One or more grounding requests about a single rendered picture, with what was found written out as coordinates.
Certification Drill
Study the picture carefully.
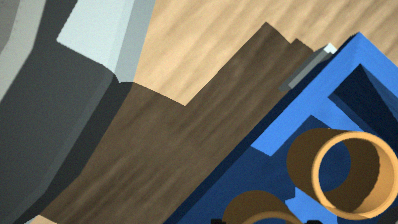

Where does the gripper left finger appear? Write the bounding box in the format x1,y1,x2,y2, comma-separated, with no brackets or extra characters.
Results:
211,219,226,224

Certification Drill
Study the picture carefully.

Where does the blue square tray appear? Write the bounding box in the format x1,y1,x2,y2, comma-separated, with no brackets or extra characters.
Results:
163,32,398,224

